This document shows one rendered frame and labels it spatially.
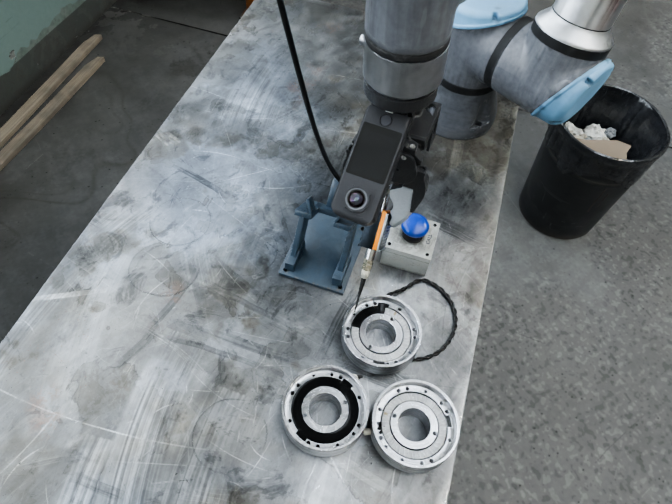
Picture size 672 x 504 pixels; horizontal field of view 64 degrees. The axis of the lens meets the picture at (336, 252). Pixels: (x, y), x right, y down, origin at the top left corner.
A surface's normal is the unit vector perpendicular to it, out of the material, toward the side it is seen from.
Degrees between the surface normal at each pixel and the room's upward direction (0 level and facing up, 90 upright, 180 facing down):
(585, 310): 0
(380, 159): 33
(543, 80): 74
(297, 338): 0
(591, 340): 0
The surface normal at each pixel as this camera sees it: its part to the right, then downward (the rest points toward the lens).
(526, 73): -0.73, 0.29
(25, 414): 0.06, -0.56
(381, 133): -0.16, -0.06
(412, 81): 0.07, 0.83
